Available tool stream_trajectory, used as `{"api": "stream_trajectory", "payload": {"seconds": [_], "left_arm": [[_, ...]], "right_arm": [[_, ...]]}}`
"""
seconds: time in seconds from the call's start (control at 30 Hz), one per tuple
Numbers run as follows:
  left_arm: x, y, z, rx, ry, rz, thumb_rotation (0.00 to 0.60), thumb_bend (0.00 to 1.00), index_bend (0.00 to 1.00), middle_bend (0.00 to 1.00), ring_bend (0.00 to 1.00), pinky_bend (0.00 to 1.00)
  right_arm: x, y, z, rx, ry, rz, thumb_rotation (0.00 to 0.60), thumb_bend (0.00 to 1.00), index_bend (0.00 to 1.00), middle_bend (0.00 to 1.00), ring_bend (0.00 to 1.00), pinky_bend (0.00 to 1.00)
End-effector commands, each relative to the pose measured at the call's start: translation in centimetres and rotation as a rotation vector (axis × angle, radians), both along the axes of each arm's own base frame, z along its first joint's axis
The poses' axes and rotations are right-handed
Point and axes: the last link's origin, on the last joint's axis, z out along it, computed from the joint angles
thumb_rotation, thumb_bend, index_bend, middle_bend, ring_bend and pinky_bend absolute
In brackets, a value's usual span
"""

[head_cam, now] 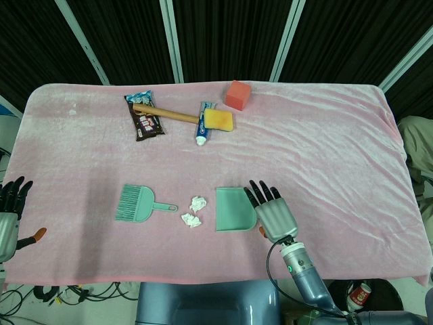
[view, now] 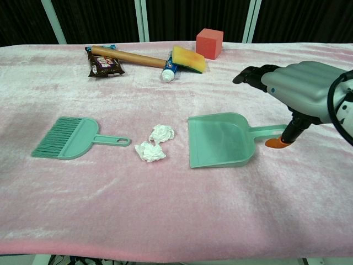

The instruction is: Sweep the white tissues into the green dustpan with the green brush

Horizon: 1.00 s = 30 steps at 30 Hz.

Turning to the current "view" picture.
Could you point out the white partition frame post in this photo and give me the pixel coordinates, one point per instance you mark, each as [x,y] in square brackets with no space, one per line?
[143,22]
[54,22]
[251,22]

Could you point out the black pleated curtain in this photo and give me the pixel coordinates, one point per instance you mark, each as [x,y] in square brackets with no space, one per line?
[96,19]

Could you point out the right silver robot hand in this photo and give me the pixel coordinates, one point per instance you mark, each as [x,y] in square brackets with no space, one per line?
[300,82]

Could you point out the green dustpan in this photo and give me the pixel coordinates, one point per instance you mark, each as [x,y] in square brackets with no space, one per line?
[220,140]

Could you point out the wooden rolling stick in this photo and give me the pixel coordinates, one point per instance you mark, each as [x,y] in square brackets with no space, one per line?
[132,56]

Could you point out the yellow sponge with green pad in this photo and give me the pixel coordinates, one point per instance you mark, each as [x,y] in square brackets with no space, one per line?
[187,58]

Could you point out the red foam cube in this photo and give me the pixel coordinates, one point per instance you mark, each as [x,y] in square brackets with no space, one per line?
[209,44]

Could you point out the dark brown snack packet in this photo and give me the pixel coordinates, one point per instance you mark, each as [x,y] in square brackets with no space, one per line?
[104,66]

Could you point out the white paper ball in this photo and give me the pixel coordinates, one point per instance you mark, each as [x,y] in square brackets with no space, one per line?
[162,133]
[150,152]

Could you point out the green hand broom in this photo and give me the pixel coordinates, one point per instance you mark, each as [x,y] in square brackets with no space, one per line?
[80,138]

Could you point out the blue white toothpaste tube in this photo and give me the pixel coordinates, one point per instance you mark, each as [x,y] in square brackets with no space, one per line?
[168,72]

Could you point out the pink plush table blanket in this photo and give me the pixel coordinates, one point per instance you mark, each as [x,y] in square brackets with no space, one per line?
[165,207]

